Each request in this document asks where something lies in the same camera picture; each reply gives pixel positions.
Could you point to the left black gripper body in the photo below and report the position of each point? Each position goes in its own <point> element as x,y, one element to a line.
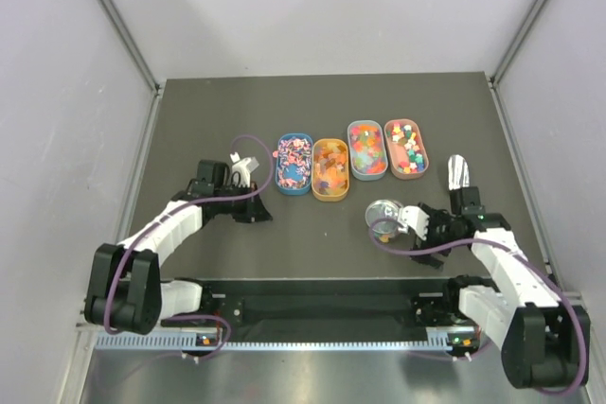
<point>251,205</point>

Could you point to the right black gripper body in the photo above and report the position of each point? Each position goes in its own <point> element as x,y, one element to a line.
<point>440,229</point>

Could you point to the clear plastic jar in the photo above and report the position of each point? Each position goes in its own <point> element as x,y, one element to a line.
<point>386,231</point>

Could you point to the clear round jar lid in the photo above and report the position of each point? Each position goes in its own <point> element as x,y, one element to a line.
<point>381,210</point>

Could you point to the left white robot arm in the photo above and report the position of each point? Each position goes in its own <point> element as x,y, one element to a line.
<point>126,292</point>

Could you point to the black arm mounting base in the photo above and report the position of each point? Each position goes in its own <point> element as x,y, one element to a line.
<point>399,308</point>

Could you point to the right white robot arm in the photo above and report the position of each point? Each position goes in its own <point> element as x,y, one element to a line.
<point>543,338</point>

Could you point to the pink tray of star candies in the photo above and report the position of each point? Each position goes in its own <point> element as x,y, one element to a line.
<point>407,155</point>

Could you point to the yellow tray of popsicle candies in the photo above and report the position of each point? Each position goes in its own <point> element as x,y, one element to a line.
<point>330,170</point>

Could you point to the blue tray of lollipops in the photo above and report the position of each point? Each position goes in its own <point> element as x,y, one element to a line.
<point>293,172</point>

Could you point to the light blue tray of gummies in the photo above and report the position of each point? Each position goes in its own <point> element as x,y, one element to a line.
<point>367,151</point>

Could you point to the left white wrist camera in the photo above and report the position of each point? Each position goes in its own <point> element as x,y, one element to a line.
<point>242,169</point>

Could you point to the grey slotted cable duct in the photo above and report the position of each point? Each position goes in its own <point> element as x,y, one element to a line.
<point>205,341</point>

